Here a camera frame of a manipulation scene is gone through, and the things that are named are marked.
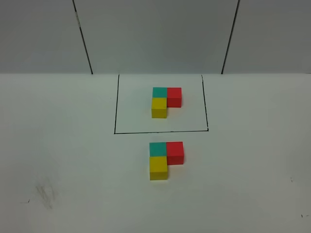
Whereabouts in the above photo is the template yellow cube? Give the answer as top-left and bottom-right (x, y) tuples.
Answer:
(151, 98), (167, 118)

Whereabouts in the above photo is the template teal cube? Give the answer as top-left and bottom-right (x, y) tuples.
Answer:
(152, 87), (167, 98)

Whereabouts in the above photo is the template red cube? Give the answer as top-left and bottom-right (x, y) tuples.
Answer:
(167, 87), (182, 108)

